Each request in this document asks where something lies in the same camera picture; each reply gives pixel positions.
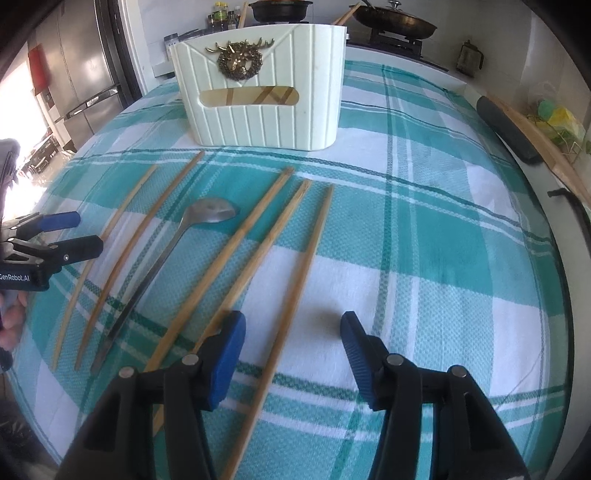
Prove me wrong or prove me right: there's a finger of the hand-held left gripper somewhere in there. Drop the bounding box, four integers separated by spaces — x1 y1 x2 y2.
18 211 82 237
14 234 104 274

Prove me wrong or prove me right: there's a cream ribbed utensil holder box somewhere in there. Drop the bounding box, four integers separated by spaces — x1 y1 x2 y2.
171 25 348 151

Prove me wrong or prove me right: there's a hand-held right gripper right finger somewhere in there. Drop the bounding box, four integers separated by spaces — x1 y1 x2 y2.
341 311 529 480

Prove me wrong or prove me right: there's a black rolled mat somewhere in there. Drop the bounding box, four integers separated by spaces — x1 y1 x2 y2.
476 94 545 164

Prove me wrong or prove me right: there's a yellow green plastic bag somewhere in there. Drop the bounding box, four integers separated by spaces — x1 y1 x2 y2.
525 98 591 156

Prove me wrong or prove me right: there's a dark wok with glass lid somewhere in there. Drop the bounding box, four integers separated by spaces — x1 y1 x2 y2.
353 0 439 41

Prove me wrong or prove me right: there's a small metal spoon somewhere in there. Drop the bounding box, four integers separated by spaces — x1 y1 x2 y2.
89 198 241 376

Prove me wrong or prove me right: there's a wooden cutting board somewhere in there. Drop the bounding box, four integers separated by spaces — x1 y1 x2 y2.
482 89 591 209

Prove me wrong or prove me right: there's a red hanging item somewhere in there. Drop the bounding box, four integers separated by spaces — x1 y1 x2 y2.
28 43 49 93

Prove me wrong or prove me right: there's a glass french press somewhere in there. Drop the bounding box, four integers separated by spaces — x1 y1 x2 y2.
455 40 485 75

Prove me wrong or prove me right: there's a grey steel refrigerator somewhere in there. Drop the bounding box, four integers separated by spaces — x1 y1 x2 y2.
27 0 123 149

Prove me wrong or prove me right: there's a teal checked tablecloth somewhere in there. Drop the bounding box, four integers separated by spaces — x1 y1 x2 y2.
9 59 574 480

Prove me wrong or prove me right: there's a black gas hob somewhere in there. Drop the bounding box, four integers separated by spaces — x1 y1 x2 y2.
346 38 450 73

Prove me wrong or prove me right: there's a dark door frame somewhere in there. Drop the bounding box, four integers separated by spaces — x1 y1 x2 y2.
94 0 145 108

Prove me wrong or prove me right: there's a black clay pot red lid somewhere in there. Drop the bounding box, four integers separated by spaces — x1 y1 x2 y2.
248 0 314 23

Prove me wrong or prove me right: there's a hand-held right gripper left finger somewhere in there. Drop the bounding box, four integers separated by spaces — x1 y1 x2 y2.
55 310 247 480

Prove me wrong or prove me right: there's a person's left hand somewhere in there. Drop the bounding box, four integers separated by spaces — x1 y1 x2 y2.
0 291 27 352

